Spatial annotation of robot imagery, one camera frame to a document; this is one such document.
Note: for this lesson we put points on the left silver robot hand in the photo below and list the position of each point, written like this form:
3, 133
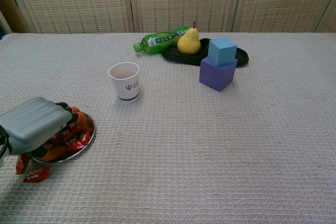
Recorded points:
34, 124

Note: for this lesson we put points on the red candy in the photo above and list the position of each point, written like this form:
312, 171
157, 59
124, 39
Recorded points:
53, 142
36, 175
70, 130
21, 163
84, 137

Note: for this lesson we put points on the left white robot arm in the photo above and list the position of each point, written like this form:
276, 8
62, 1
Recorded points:
2, 134

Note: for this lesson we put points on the round metal plate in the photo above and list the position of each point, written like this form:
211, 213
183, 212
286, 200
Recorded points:
78, 150

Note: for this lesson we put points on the white paper cup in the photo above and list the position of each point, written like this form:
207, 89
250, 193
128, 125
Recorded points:
126, 87

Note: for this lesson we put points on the brown wooden board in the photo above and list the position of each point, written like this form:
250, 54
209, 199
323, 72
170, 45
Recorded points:
9, 6

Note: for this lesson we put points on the green plastic drink bottle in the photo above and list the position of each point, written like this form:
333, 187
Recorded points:
155, 43

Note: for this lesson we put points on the white woven tablecloth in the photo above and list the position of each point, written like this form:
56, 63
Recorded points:
183, 142

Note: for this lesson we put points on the black oval plate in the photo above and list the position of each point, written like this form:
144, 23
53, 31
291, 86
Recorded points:
183, 58

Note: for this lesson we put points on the yellow pear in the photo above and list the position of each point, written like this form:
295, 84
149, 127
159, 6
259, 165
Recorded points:
189, 43

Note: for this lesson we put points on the purple foam cube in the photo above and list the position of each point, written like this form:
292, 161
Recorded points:
215, 75

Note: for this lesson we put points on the light blue foam cube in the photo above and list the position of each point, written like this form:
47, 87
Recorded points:
223, 51

